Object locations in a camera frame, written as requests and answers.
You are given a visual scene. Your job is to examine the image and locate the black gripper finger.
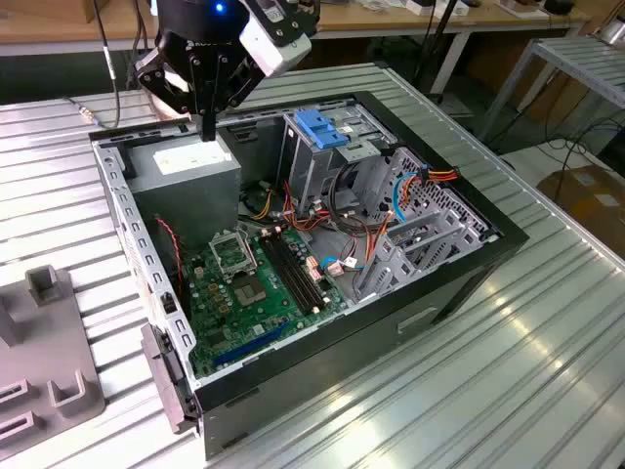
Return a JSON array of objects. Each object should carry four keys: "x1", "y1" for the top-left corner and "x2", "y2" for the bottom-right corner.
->
[
  {"x1": 208, "y1": 52, "x2": 261, "y2": 144},
  {"x1": 133, "y1": 47, "x2": 210, "y2": 144}
]

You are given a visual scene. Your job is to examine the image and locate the long blue data wire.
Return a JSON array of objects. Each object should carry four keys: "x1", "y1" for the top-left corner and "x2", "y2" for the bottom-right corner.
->
[{"x1": 389, "y1": 173, "x2": 422, "y2": 225}]

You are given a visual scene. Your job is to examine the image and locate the orange red power wire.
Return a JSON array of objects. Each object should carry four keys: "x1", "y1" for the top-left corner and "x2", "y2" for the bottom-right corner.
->
[{"x1": 418, "y1": 164, "x2": 463, "y2": 186}]

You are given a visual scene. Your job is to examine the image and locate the grey disk bay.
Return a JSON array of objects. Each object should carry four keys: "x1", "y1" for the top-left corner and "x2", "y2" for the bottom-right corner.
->
[{"x1": 351, "y1": 146, "x2": 494, "y2": 302}]

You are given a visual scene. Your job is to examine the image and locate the blue plastic drive latch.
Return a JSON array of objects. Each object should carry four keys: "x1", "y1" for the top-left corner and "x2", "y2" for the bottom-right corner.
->
[{"x1": 295, "y1": 109, "x2": 351, "y2": 152}]

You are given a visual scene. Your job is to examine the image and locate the grey power supply unit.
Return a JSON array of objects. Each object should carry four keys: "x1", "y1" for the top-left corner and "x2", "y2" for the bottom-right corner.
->
[{"x1": 124, "y1": 131, "x2": 243, "y2": 255}]

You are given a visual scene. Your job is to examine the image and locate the grey optical drive cage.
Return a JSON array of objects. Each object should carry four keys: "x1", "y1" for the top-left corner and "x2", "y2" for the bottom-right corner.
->
[{"x1": 280, "y1": 105, "x2": 396, "y2": 211}]

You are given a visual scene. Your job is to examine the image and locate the wooden desk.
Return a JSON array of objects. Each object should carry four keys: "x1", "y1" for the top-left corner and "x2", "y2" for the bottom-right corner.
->
[{"x1": 0, "y1": 0, "x2": 595, "y2": 94}]

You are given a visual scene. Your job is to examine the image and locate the metal socket cover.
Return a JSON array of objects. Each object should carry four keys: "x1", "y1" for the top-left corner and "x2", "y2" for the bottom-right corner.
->
[{"x1": 208, "y1": 228, "x2": 259, "y2": 282}]

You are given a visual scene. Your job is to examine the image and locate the black RAM slot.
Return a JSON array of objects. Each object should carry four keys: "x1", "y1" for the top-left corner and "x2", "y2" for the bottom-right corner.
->
[
  {"x1": 267, "y1": 232, "x2": 321, "y2": 313},
  {"x1": 273, "y1": 230, "x2": 326, "y2": 308},
  {"x1": 260, "y1": 234, "x2": 316, "y2": 317},
  {"x1": 280, "y1": 228, "x2": 331, "y2": 304}
]

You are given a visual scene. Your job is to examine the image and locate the white small boxes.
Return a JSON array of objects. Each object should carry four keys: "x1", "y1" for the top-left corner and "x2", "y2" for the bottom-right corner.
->
[{"x1": 407, "y1": 0, "x2": 470, "y2": 16}]

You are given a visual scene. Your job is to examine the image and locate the CPU socket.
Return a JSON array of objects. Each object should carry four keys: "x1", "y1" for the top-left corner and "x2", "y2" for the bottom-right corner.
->
[{"x1": 231, "y1": 276, "x2": 270, "y2": 309}]

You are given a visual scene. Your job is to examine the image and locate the green motherboard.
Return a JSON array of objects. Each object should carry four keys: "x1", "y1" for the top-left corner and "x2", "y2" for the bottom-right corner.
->
[{"x1": 185, "y1": 227, "x2": 351, "y2": 380}]

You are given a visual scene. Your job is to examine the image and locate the blue expansion slot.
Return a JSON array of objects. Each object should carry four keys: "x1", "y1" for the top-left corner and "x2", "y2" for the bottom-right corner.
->
[{"x1": 212, "y1": 320, "x2": 289, "y2": 370}]

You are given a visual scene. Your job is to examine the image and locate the grey parts rack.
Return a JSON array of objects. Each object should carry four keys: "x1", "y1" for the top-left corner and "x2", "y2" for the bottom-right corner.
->
[{"x1": 0, "y1": 266, "x2": 106, "y2": 448}]

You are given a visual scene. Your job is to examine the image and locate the black open PC case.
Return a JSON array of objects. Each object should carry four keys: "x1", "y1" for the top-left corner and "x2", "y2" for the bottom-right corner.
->
[{"x1": 87, "y1": 90, "x2": 531, "y2": 460}]

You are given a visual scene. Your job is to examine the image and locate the grey plastic case latch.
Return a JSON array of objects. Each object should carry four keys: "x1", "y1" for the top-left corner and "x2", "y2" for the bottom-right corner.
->
[{"x1": 140, "y1": 321, "x2": 201, "y2": 436}]

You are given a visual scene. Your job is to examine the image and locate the flat cardboard box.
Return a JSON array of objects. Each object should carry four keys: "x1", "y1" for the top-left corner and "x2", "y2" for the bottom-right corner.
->
[{"x1": 536, "y1": 163, "x2": 625, "y2": 250}]

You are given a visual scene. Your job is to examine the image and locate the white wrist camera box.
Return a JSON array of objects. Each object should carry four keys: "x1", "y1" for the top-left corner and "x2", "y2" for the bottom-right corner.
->
[{"x1": 237, "y1": 0, "x2": 322, "y2": 78}]

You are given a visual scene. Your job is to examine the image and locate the yellow wire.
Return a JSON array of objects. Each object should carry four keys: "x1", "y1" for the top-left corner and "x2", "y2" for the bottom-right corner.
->
[{"x1": 251, "y1": 188, "x2": 274, "y2": 221}]

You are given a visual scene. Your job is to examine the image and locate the black cable bundle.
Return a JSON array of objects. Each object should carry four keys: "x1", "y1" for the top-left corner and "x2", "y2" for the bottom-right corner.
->
[{"x1": 327, "y1": 158, "x2": 380, "y2": 238}]

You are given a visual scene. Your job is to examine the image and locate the red orange wire bundle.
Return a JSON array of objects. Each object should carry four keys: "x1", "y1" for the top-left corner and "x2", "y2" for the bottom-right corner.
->
[{"x1": 280, "y1": 180, "x2": 338, "y2": 235}]

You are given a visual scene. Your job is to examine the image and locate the red black twisted wire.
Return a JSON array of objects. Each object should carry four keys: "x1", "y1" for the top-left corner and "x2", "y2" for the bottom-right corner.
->
[{"x1": 154, "y1": 216, "x2": 188, "y2": 300}]

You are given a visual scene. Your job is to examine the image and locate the short blue data wire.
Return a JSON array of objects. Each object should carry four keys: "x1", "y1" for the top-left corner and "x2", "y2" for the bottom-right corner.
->
[{"x1": 319, "y1": 254, "x2": 365, "y2": 276}]

